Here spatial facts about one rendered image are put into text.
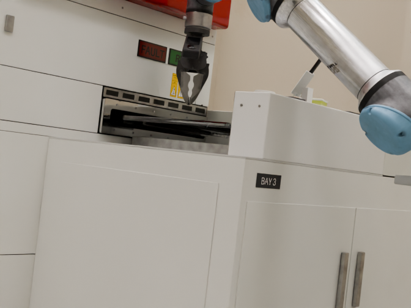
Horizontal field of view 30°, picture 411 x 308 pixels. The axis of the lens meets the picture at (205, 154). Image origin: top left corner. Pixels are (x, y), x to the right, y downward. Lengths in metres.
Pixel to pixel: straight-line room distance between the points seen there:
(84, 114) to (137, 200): 0.41
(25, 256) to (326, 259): 0.74
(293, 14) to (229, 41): 3.24
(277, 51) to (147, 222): 3.00
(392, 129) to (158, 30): 0.97
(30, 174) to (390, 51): 2.62
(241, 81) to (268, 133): 3.15
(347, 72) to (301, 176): 0.29
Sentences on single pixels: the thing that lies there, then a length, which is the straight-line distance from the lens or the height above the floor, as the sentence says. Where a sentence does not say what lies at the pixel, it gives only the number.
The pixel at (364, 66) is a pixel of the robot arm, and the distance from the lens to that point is 1.56.
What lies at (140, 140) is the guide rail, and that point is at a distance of 2.13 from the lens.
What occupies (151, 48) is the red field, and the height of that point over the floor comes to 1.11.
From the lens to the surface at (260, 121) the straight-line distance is 1.61.
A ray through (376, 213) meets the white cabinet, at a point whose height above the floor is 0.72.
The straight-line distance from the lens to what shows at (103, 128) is 2.09.
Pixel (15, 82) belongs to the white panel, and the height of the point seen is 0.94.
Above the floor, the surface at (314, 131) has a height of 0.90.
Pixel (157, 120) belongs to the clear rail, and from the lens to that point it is 2.01.
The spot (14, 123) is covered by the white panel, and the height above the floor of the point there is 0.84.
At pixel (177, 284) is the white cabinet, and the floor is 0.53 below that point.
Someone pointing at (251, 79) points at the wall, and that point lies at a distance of 4.71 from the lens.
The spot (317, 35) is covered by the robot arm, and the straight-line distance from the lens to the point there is 1.61.
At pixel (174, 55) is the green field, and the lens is 2.30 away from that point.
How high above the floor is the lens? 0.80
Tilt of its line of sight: 1 degrees up
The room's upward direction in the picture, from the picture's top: 7 degrees clockwise
